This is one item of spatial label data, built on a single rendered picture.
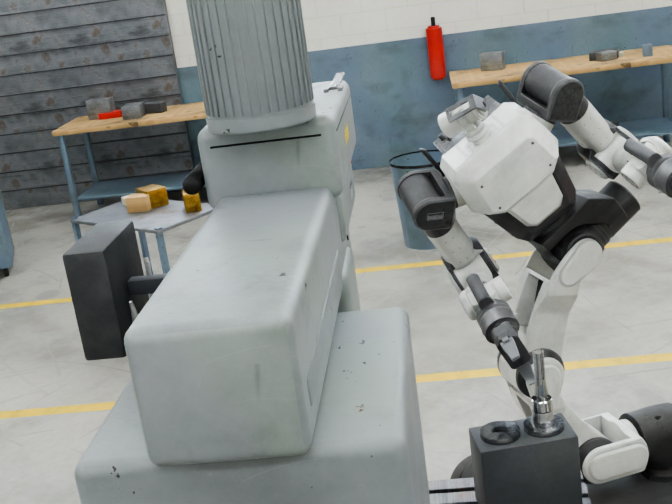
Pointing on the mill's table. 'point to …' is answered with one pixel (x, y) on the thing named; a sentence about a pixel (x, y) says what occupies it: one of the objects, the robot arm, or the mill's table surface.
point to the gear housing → (346, 204)
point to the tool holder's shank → (539, 375)
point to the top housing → (284, 152)
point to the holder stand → (526, 462)
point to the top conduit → (194, 180)
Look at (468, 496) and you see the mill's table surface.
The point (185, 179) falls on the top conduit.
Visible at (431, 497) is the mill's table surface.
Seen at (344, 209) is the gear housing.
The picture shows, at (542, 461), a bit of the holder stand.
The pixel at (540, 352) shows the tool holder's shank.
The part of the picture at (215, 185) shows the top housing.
